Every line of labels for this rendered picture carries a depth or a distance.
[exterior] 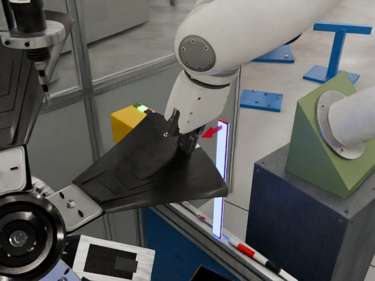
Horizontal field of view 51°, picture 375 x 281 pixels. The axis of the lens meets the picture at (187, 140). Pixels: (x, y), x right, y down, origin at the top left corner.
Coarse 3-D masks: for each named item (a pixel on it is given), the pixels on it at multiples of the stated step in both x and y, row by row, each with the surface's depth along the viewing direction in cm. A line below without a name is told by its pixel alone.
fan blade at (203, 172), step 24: (144, 120) 76; (168, 120) 76; (120, 144) 71; (144, 144) 71; (168, 144) 71; (96, 168) 66; (120, 168) 66; (144, 168) 66; (168, 168) 67; (192, 168) 69; (216, 168) 71; (96, 192) 61; (120, 192) 61; (144, 192) 62; (168, 192) 63; (192, 192) 65; (216, 192) 67
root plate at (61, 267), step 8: (56, 264) 58; (64, 264) 60; (56, 272) 57; (64, 272) 59; (72, 272) 60; (40, 280) 53; (48, 280) 54; (56, 280) 56; (72, 280) 59; (80, 280) 60
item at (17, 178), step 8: (0, 152) 56; (8, 152) 55; (16, 152) 55; (24, 152) 54; (0, 160) 55; (8, 160) 55; (16, 160) 54; (24, 160) 54; (0, 168) 55; (8, 168) 55; (24, 168) 54; (0, 176) 55; (8, 176) 54; (16, 176) 54; (24, 176) 54; (0, 184) 55; (8, 184) 54; (16, 184) 54; (24, 184) 53; (0, 192) 54
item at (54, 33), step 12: (0, 0) 42; (0, 12) 43; (12, 12) 44; (0, 24) 43; (12, 24) 44; (48, 24) 46; (60, 24) 46; (12, 36) 42; (24, 36) 42; (36, 36) 42; (48, 36) 43; (60, 36) 44; (24, 48) 42; (36, 48) 43
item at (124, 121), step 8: (120, 112) 107; (128, 112) 107; (136, 112) 107; (112, 120) 107; (120, 120) 104; (128, 120) 103; (136, 120) 103; (112, 128) 108; (120, 128) 105; (128, 128) 102; (120, 136) 107
